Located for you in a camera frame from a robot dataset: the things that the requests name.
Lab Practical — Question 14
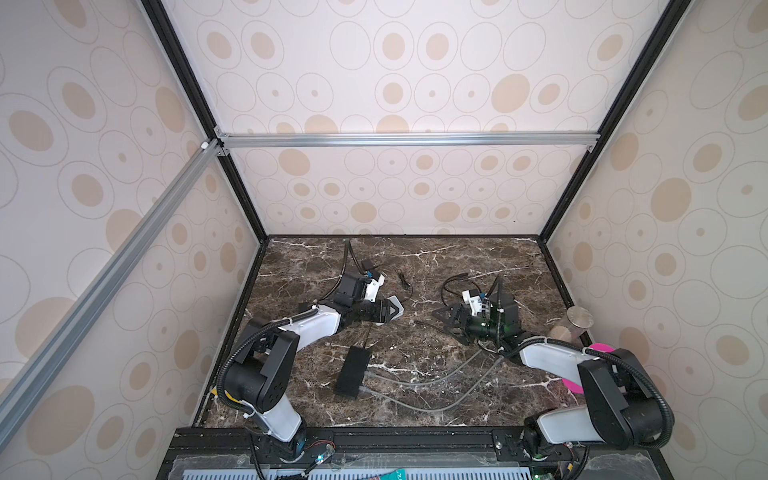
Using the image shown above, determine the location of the black ethernet cable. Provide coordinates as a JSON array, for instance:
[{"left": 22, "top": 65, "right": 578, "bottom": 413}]
[{"left": 413, "top": 273, "right": 487, "bottom": 337}]

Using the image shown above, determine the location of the white network switch box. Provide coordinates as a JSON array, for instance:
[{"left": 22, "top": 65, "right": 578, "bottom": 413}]
[{"left": 387, "top": 296, "right": 404, "bottom": 321}]

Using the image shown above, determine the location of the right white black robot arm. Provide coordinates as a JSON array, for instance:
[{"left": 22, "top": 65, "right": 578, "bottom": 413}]
[{"left": 432, "top": 278, "right": 675, "bottom": 456}]

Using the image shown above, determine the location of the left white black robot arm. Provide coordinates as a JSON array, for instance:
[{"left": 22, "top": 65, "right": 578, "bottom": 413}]
[{"left": 214, "top": 240, "right": 404, "bottom": 458}]

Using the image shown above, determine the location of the pink funnel cup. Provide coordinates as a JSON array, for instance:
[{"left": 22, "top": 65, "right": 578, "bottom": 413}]
[{"left": 561, "top": 343, "right": 615, "bottom": 395}]

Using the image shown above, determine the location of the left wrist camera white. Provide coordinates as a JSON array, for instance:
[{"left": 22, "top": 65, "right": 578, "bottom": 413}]
[{"left": 364, "top": 272, "right": 385, "bottom": 302}]

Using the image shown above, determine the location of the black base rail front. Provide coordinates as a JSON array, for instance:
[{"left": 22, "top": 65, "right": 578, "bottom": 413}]
[{"left": 157, "top": 427, "right": 672, "bottom": 479}]

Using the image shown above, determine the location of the horizontal aluminium rail back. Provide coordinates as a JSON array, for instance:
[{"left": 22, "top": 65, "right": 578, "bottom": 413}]
[{"left": 219, "top": 131, "right": 600, "bottom": 150}]

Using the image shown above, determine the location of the diagonal aluminium rail left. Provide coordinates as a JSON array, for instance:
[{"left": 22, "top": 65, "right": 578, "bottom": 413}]
[{"left": 1, "top": 138, "right": 223, "bottom": 449}]

